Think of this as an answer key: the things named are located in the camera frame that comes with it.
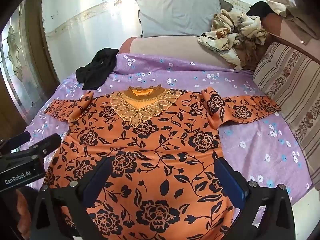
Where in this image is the cream crumpled cloth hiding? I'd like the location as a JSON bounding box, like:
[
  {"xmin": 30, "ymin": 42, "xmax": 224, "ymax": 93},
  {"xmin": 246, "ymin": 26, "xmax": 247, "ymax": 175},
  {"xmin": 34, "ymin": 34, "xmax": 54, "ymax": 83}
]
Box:
[{"xmin": 265, "ymin": 0, "xmax": 295, "ymax": 18}]

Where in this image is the orange black floral dress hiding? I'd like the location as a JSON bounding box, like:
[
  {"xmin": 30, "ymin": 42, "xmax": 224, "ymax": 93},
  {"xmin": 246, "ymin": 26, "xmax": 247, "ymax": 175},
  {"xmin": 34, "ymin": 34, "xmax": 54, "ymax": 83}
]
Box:
[{"xmin": 44, "ymin": 85, "xmax": 281, "ymax": 240}]

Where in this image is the purple floral bedsheet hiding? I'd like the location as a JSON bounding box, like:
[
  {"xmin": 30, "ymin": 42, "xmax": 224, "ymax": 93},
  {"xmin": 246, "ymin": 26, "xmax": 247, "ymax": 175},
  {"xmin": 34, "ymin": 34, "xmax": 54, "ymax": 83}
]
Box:
[{"xmin": 19, "ymin": 52, "xmax": 313, "ymax": 230}]

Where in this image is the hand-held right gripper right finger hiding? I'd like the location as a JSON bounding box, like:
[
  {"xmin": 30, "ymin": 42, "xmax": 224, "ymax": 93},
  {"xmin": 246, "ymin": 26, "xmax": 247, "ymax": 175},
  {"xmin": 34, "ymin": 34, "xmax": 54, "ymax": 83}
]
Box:
[{"xmin": 214, "ymin": 157, "xmax": 297, "ymax": 240}]

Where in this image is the striped floral bolster pillow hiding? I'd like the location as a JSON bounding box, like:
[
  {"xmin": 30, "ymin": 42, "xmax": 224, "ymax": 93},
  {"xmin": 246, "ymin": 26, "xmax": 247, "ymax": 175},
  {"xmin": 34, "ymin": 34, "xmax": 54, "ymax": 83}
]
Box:
[{"xmin": 252, "ymin": 42, "xmax": 320, "ymax": 185}]

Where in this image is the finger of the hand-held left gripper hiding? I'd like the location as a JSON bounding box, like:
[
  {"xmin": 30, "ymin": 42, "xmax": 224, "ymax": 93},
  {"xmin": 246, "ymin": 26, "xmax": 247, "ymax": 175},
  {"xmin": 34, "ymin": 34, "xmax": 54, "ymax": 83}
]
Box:
[
  {"xmin": 0, "ymin": 131, "xmax": 31, "ymax": 155},
  {"xmin": 24, "ymin": 134, "xmax": 62, "ymax": 160}
]

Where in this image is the grey pillow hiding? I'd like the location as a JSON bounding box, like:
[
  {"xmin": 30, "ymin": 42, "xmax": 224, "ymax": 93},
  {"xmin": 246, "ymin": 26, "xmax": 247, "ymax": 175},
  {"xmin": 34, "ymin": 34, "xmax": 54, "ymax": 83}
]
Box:
[{"xmin": 135, "ymin": 0, "xmax": 222, "ymax": 38}]

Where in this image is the wooden stained glass door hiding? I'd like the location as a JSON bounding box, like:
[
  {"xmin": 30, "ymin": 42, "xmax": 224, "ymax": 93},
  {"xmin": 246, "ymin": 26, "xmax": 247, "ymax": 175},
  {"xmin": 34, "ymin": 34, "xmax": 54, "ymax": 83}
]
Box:
[{"xmin": 0, "ymin": 0, "xmax": 60, "ymax": 140}]

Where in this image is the khaki shirt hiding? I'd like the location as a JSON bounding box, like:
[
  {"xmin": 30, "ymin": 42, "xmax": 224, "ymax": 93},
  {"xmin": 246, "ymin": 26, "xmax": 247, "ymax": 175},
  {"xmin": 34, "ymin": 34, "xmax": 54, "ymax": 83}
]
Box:
[{"xmin": 285, "ymin": 6, "xmax": 319, "ymax": 45}]

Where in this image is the black garment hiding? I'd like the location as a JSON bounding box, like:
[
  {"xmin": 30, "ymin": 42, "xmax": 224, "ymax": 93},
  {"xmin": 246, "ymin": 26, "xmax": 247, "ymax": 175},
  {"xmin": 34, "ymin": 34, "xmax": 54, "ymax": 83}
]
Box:
[{"xmin": 246, "ymin": 1, "xmax": 275, "ymax": 18}]

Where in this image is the black cloth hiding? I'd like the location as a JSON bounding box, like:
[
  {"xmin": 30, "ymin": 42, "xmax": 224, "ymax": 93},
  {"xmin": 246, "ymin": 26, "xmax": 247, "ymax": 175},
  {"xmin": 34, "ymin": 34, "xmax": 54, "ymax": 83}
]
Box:
[{"xmin": 76, "ymin": 47, "xmax": 119, "ymax": 90}]

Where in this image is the cream brown floral blanket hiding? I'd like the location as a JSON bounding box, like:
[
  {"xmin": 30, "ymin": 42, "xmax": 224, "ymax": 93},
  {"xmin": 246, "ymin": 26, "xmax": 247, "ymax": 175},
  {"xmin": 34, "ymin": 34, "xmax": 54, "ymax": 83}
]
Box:
[{"xmin": 199, "ymin": 10, "xmax": 268, "ymax": 70}]

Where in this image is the beige mattress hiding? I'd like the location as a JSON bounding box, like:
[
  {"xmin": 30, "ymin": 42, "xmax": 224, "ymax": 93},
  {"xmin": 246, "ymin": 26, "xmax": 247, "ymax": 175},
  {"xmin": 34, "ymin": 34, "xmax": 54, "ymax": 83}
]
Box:
[{"xmin": 119, "ymin": 35, "xmax": 253, "ymax": 70}]

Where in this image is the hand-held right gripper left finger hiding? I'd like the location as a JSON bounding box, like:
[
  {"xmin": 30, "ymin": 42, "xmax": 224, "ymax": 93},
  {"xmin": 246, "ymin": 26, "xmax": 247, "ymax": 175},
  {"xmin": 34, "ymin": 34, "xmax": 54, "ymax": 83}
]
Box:
[{"xmin": 31, "ymin": 156, "xmax": 113, "ymax": 240}]

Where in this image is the brown bed frame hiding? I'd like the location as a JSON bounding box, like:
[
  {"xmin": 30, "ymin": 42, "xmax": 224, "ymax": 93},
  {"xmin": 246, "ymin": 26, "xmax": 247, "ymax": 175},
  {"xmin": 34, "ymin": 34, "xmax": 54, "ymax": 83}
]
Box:
[{"xmin": 264, "ymin": 12, "xmax": 320, "ymax": 64}]

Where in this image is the person's left forearm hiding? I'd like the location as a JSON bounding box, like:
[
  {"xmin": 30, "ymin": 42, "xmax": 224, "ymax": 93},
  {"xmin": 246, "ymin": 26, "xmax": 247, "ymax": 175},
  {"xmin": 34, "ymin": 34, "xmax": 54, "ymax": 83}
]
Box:
[{"xmin": 15, "ymin": 187, "xmax": 38, "ymax": 240}]

